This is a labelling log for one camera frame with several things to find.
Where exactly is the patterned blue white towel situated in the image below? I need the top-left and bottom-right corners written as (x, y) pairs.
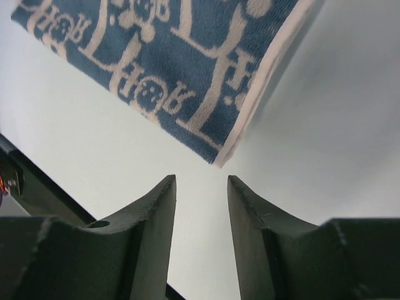
top-left (11, 1), bottom-right (316, 167)

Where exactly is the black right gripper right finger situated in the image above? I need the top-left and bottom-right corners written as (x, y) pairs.
top-left (227, 176), bottom-right (399, 299)

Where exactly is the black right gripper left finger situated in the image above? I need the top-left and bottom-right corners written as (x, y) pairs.
top-left (0, 174), bottom-right (178, 300)

